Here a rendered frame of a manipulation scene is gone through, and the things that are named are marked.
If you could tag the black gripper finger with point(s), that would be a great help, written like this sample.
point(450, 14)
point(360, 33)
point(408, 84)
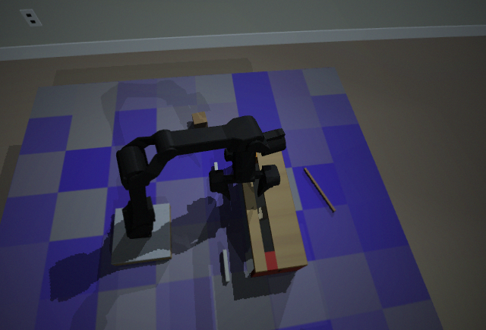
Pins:
point(262, 188)
point(226, 192)

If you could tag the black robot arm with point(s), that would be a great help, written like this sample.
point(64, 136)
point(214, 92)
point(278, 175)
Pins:
point(241, 138)

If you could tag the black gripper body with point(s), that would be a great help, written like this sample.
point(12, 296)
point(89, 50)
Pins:
point(244, 174)

